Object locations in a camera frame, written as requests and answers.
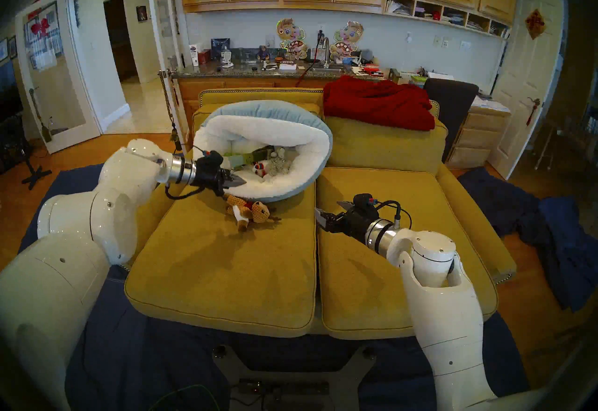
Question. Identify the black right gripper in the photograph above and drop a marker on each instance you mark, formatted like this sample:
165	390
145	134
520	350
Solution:
350	227

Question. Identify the orange reindeer plush toy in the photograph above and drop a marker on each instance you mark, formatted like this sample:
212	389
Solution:
254	212

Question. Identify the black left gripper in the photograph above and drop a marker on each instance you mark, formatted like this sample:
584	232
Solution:
210	176

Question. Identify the white glass french door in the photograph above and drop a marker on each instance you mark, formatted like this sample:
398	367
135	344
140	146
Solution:
163	17
56	87

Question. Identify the cartoon child wall decoration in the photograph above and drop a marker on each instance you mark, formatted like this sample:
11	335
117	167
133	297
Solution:
348	36
289	35

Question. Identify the wooden drawer unit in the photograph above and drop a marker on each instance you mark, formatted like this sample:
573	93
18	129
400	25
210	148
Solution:
476	136

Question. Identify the white blue plush dog bed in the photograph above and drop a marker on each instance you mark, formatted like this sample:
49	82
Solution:
299	134

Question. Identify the small framed hallway picture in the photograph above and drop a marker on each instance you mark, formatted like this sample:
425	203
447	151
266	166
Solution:
141	13

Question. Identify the yellow sofa seat cushion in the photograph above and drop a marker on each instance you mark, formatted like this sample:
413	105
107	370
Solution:
355	293
224	284

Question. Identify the red blanket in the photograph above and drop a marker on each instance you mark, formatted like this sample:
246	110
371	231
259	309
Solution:
378	104

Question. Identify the black floor stand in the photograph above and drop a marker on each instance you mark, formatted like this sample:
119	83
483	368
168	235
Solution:
32	171

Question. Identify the white panel door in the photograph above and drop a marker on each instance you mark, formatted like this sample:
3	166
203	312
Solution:
525	82

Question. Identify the mustard yellow sofa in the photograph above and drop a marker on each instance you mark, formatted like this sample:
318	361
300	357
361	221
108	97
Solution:
481	232

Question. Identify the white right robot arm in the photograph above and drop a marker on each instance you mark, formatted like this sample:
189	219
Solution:
444	312

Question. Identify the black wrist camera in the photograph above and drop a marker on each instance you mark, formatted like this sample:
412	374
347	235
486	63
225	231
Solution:
363	204
214	158

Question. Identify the red tassel door ornament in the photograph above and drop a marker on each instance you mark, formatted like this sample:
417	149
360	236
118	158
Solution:
531	115

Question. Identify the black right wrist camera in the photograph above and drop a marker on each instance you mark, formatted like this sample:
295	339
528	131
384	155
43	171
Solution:
363	204

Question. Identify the red heart door decoration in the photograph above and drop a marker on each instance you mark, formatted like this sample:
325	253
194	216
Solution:
39	27

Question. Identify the chrome sink faucet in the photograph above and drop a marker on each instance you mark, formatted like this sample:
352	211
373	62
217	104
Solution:
326	46

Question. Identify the white paper stack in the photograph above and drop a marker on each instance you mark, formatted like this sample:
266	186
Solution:
488	104

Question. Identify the white lamb toy rainbow horns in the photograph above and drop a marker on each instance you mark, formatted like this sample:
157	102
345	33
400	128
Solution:
260	169

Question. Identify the grey robot base frame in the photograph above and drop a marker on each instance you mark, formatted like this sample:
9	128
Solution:
341	382

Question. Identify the dark blue box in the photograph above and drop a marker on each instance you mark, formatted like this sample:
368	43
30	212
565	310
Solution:
220	47

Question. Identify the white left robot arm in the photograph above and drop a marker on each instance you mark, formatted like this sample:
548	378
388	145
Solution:
70	251

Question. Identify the hanging broom ornament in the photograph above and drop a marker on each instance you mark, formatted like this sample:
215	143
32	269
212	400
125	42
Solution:
46	134

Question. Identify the red diamond door decoration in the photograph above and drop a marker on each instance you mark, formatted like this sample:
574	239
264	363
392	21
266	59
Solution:
535	23

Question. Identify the white lotion bottle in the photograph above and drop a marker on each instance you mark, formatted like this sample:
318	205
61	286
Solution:
194	55

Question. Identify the granite counter wooden base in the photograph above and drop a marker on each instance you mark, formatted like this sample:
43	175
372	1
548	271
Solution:
233	71

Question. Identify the white green leek plush toy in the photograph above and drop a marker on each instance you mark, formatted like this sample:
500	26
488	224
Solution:
247	158

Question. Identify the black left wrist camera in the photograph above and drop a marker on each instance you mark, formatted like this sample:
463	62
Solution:
214	158

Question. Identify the navy blue floor cloth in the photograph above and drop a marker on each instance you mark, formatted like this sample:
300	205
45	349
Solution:
163	358

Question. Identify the crumpled dark blue blanket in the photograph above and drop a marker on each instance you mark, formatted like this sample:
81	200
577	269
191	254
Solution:
560	237

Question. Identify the black office chair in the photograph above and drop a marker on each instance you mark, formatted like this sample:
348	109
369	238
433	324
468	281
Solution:
451	106

